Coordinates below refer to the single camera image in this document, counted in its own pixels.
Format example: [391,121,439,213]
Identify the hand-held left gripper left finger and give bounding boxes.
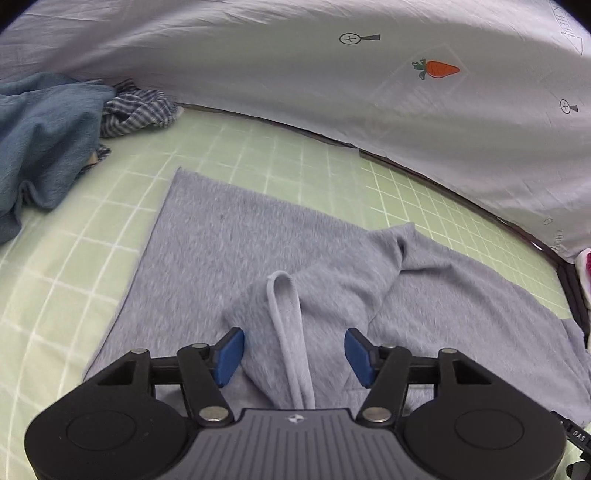
[84,327,246,426]

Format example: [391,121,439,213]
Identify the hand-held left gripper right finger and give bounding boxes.
[344,327,507,426]

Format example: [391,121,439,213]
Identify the grey sweatshirt garment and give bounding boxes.
[83,167,591,428]

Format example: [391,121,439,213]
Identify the black folded garment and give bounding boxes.
[556,261,591,349]

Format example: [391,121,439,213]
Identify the green grid mat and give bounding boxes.
[0,104,591,480]

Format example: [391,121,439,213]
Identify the blue plaid shirt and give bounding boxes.
[83,78,180,171]

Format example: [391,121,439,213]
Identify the teal blue garment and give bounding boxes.
[0,71,116,245]

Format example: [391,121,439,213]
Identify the carrot printed grey sheet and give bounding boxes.
[0,0,591,264]

